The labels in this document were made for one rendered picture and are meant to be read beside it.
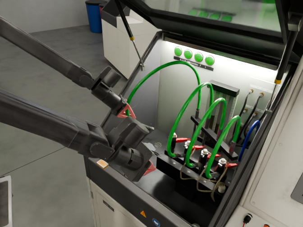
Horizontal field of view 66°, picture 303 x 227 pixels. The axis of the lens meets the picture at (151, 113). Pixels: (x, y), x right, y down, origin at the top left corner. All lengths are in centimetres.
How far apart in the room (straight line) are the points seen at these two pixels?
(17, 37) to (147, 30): 300
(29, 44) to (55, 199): 162
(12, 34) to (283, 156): 99
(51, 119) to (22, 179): 207
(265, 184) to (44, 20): 708
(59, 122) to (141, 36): 331
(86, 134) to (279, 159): 65
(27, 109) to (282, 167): 78
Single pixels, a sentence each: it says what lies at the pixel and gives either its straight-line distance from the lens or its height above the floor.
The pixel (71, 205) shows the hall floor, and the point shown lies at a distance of 224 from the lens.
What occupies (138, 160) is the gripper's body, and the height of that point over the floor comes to 130.
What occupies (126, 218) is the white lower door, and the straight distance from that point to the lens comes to 123.
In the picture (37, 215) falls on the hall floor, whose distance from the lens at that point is 227.
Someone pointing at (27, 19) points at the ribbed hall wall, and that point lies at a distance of 736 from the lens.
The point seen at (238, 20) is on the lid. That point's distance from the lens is 85.
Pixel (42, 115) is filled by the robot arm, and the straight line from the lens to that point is 52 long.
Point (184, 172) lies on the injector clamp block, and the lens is 108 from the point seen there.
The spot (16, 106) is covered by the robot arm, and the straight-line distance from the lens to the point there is 52.
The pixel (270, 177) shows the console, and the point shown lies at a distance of 95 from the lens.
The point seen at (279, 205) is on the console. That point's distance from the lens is 99.
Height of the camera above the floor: 176
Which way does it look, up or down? 33 degrees down
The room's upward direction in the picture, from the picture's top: 3 degrees clockwise
